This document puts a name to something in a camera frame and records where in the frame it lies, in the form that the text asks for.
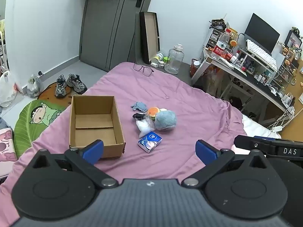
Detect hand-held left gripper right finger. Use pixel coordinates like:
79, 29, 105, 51
181, 139, 271, 190

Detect white keyboard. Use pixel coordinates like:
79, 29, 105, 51
246, 39, 278, 71

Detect white plastic shopping bag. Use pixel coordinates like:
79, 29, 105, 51
0, 70, 18, 108

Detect grey door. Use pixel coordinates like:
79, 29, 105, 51
79, 0, 158, 72

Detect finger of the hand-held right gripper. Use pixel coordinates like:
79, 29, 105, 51
234, 135, 278, 156

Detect large clear water jug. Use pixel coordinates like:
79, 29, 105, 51
164, 44, 185, 74

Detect brown round mat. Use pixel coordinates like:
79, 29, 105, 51
38, 82, 74, 101

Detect black monitor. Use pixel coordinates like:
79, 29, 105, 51
244, 13, 280, 55

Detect burger plush toy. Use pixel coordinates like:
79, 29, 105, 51
147, 106, 167, 120

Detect red can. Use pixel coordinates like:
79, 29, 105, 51
225, 52, 238, 64

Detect dark-framed eyeglasses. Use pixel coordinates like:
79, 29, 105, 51
133, 62, 155, 77

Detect black photo frame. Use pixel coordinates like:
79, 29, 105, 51
284, 30, 303, 52

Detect blue crocheted cloth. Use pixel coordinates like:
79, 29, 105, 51
131, 101, 147, 113

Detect white mattress cover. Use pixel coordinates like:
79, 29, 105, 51
231, 115, 282, 155

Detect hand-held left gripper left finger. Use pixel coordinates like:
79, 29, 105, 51
31, 139, 119, 190

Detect white and yellow bottle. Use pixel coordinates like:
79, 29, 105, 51
151, 52, 164, 63

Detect blue tissue packet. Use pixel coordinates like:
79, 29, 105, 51
138, 131, 163, 153

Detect pink cartoon rug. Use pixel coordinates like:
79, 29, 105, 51
0, 127, 18, 162

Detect flat cardboard box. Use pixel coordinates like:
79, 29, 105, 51
135, 11, 161, 64

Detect red-label water bottle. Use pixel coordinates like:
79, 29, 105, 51
211, 28, 232, 61

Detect green cartoon leaf rug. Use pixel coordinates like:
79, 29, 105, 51
14, 99, 68, 158

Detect white stuffed plastic bag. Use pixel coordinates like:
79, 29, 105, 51
135, 116, 155, 138

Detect cardboard box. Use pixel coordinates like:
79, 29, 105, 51
135, 11, 161, 64
69, 95, 126, 159

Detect blue fluffy plush ball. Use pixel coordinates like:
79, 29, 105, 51
154, 110, 177, 131

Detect grey plastic bag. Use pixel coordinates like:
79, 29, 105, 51
26, 74, 44, 97

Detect small drawer organizer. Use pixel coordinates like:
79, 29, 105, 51
205, 27, 225, 50

